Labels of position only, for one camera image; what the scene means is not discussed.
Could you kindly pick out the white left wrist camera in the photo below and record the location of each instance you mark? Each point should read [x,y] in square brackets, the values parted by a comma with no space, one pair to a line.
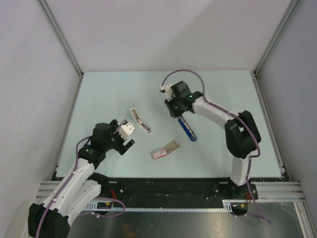
[126,129]

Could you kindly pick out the aluminium frame post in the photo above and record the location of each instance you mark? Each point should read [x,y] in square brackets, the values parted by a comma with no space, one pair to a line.
[59,34]
[283,23]

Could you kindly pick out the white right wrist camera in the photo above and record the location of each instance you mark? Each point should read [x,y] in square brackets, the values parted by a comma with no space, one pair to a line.
[167,91]

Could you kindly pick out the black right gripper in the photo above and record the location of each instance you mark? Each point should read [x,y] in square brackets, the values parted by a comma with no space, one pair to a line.
[174,113]

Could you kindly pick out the white slotted cable duct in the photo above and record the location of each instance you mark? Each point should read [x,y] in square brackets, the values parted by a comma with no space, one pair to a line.
[187,205]

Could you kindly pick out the aluminium frame crossbar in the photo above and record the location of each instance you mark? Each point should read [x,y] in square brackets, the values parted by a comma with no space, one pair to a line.
[267,191]

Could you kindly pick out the blue and black stapler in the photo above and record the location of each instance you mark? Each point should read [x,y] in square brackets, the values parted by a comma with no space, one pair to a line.
[187,129]

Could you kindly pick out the aluminium frame post right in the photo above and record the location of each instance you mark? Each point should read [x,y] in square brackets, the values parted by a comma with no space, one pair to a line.
[283,23]

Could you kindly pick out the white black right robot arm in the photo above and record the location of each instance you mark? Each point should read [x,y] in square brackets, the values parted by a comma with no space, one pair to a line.
[241,133]

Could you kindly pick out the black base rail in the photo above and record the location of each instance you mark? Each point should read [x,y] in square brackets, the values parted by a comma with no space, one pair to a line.
[153,190]

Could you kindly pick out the aluminium frame post left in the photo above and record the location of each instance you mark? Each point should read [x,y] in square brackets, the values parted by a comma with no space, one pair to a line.
[59,34]

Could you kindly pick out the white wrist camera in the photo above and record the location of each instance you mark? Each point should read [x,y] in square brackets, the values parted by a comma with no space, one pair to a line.
[167,91]
[126,129]

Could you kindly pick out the red white staple box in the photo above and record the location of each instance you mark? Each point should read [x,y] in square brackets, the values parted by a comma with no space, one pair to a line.
[159,153]

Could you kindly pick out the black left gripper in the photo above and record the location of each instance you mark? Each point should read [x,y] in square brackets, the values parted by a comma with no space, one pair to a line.
[126,146]

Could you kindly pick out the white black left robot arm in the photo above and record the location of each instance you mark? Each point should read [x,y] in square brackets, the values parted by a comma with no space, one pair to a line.
[55,215]

